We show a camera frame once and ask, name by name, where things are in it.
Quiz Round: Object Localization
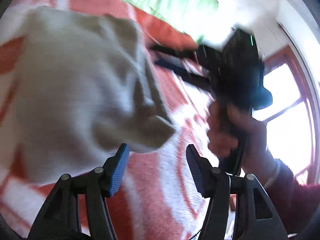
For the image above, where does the beige knit sweater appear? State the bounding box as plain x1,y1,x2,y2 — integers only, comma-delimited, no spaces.
16,7,176,184

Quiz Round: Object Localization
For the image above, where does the maroon sleeved right forearm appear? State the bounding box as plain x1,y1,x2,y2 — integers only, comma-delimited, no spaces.
265,159,319,234

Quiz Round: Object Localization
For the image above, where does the person's right hand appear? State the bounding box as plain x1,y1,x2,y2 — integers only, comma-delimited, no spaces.
207,101,277,185

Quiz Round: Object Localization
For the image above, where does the orange white floral blanket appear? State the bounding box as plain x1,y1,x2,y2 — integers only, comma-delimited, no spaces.
1,0,217,239

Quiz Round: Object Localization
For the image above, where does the red framed window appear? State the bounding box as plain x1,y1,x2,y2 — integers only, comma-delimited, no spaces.
253,46,319,185

